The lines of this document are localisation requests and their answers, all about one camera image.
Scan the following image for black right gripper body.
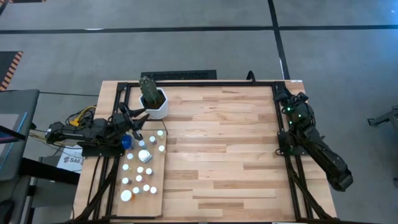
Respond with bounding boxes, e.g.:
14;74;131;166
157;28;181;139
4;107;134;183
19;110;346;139
281;93;313;125

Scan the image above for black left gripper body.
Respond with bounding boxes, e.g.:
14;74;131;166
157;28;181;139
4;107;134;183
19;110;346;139
108;111;136;139

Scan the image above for large white pill bottle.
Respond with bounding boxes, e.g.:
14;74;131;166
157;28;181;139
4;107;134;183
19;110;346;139
137;149;154;164

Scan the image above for large white round lid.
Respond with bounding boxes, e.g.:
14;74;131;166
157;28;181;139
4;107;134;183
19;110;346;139
120;189;136;203

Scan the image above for white plant pot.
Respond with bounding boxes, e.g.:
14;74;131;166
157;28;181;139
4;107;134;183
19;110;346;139
138;87;169;121

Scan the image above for green cactus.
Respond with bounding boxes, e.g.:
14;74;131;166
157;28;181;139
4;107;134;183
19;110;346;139
138;76;162;105

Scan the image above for black floor grate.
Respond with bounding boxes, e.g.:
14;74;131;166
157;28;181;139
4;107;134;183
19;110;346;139
140;69;218;81

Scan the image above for white paper sign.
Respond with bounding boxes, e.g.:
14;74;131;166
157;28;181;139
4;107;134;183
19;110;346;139
57;144;84;174

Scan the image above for light wooden tray board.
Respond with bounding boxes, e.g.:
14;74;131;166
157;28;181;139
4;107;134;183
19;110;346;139
102;119;169;220

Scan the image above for black floor beam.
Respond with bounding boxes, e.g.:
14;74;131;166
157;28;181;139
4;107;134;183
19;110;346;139
18;157;81;185

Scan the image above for black equipment stand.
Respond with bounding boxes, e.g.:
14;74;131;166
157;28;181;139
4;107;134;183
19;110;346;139
366;106;398;128

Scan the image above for grey side cart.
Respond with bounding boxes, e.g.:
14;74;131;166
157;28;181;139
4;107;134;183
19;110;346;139
0;89;40;224

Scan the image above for orange black striped floor mat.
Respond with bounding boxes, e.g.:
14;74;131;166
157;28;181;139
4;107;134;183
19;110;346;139
0;50;24;92

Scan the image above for black and yellow cables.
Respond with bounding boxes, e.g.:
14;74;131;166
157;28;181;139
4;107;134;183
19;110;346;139
29;105;98;149

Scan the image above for black metal table frame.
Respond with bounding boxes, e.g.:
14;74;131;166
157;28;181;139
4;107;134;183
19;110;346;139
70;80;340;224

